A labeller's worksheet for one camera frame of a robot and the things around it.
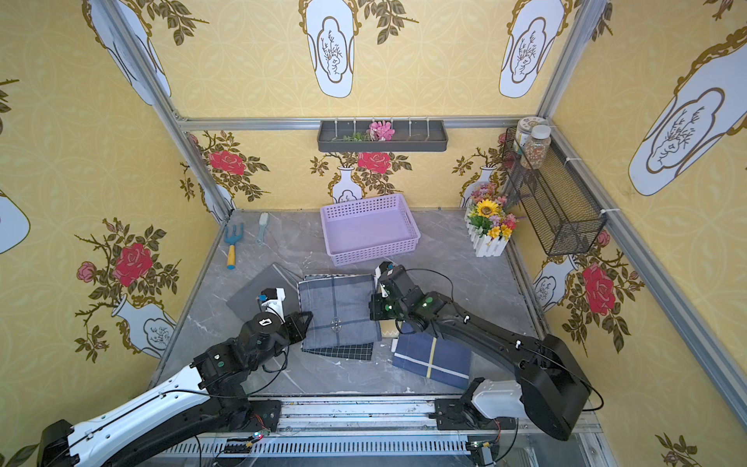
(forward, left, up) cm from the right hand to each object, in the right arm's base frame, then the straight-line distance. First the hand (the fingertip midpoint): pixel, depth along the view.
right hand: (373, 298), depth 82 cm
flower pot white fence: (+27, -37, +1) cm, 46 cm away
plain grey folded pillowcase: (+4, +44, -15) cm, 47 cm away
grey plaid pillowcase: (-3, +9, +2) cm, 10 cm away
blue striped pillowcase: (-12, -18, -12) cm, 24 cm away
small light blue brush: (+38, +48, -11) cm, 62 cm away
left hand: (-6, +18, +2) cm, 19 cm away
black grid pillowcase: (-12, +5, -11) cm, 17 cm away
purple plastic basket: (+37, +5, -13) cm, 40 cm away
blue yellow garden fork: (+22, +54, -10) cm, 59 cm away
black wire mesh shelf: (+20, -51, +16) cm, 57 cm away
